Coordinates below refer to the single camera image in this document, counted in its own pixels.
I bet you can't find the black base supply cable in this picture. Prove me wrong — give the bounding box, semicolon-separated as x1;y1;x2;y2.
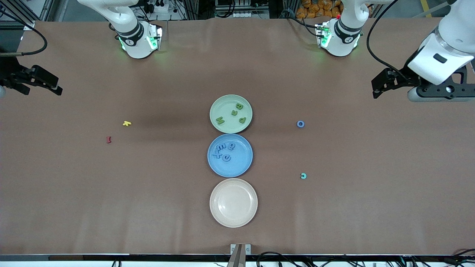
286;16;320;37

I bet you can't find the white power strip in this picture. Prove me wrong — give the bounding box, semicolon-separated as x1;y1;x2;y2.
143;0;171;14

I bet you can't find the blue plate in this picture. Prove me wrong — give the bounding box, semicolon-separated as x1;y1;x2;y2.
207;133;254;178

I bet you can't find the green plate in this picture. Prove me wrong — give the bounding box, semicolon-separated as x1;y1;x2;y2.
209;94;253;134

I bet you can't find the metal table edge bracket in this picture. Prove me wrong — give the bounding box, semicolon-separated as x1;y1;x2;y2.
230;243;252;267

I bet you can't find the orange snack bags pile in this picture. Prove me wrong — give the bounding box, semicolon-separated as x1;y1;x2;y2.
296;0;344;19

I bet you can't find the beige plate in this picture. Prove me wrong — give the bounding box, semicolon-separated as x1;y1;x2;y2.
209;178;259;228

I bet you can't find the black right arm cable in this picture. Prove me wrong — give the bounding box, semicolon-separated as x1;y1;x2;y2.
0;6;48;57

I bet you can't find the aluminium table edge rail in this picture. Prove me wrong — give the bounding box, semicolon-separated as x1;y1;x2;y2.
0;254;475;263

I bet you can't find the white equipment rack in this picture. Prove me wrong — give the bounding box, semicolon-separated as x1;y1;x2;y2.
214;0;270;19

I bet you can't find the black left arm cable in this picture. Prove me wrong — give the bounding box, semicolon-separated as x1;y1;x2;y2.
366;0;409;76

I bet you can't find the black floor cable loop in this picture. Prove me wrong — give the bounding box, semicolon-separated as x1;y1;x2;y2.
256;251;297;267

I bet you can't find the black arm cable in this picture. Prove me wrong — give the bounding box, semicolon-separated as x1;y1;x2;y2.
0;6;48;57
366;0;409;76

